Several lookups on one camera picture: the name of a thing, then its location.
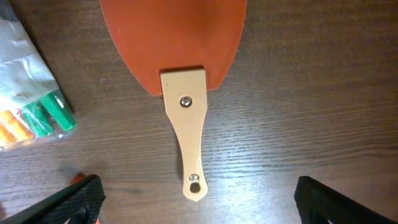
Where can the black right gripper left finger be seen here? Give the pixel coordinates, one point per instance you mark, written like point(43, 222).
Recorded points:
point(80, 202)

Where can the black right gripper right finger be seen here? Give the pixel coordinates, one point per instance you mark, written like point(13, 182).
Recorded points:
point(317, 203)

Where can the red scraper with wooden handle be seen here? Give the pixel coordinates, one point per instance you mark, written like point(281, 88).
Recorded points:
point(179, 49)

